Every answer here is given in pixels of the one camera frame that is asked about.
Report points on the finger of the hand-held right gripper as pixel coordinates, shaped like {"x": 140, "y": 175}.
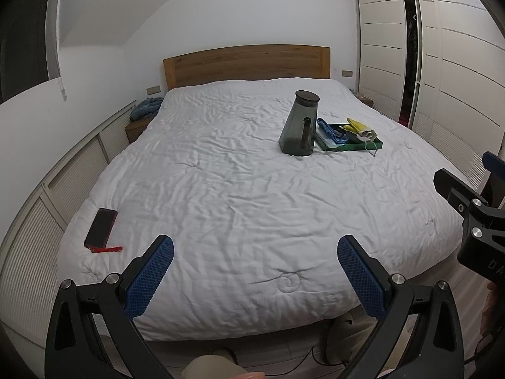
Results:
{"x": 453, "y": 191}
{"x": 496, "y": 173}

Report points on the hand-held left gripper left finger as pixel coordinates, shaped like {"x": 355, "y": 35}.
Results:
{"x": 152, "y": 276}

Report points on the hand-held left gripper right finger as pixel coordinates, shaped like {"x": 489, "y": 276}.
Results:
{"x": 359, "y": 276}

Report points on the green tray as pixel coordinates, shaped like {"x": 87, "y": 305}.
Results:
{"x": 347, "y": 147}

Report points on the yellow cloth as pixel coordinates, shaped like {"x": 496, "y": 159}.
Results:
{"x": 357, "y": 126}

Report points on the grey towel with blue edge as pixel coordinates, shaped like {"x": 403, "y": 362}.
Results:
{"x": 333, "y": 132}

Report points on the person's right hand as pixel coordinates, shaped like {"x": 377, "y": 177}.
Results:
{"x": 490, "y": 308}

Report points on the beige rounded object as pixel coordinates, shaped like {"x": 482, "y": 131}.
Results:
{"x": 343, "y": 333}

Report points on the white bed quilt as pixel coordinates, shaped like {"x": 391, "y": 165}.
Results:
{"x": 221, "y": 205}

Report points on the person's leg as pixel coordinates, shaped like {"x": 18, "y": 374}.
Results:
{"x": 213, "y": 368}

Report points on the white wardrobe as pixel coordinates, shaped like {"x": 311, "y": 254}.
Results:
{"x": 453, "y": 71}

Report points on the wooden nightstand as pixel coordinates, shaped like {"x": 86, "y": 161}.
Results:
{"x": 138, "y": 128}
{"x": 363, "y": 99}

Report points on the grey pitcher with dark lid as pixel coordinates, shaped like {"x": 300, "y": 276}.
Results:
{"x": 296, "y": 126}

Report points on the blue crumpled cloth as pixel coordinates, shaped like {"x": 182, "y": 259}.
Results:
{"x": 146, "y": 107}

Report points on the wooden bed headboard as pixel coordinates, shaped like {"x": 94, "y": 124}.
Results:
{"x": 244, "y": 65}

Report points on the window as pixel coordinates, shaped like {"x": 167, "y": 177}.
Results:
{"x": 27, "y": 35}

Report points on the white louvered wall panel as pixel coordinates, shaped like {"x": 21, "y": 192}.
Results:
{"x": 35, "y": 237}

